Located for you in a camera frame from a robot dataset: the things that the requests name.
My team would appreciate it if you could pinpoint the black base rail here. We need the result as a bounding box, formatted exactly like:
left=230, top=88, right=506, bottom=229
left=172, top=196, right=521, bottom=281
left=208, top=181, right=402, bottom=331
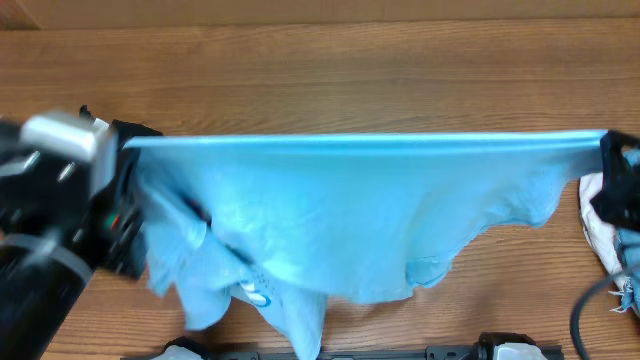
left=126, top=338, right=565, bottom=360

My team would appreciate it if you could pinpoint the blue denim garment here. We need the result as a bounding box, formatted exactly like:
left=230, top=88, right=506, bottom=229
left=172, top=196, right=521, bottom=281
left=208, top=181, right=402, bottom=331
left=597, top=220, right=639, bottom=315

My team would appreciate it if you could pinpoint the white cloth garment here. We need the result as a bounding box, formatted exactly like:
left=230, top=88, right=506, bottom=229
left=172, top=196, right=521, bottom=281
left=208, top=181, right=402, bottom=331
left=579, top=173, right=639, bottom=274

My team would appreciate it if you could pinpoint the light blue printed t-shirt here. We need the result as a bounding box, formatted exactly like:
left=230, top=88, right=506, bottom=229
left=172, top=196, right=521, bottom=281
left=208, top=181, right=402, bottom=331
left=127, top=130, right=602, bottom=359

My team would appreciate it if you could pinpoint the black folded t-shirt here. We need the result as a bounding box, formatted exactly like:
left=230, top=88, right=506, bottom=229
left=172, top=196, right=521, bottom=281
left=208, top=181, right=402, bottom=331
left=79, top=105, right=163, bottom=148

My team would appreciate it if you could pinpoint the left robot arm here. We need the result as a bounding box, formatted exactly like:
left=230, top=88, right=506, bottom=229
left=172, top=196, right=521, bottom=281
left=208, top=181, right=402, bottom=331
left=1, top=118, right=158, bottom=359

